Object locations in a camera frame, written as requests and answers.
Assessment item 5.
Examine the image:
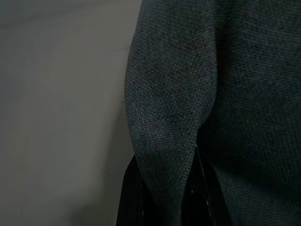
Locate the grey fabric pillow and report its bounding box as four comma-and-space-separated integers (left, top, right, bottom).
124, 0, 301, 226

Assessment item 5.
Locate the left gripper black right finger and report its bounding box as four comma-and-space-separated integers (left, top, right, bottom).
182, 143, 235, 226

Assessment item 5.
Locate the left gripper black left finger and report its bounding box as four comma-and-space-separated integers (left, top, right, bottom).
115, 155, 163, 226

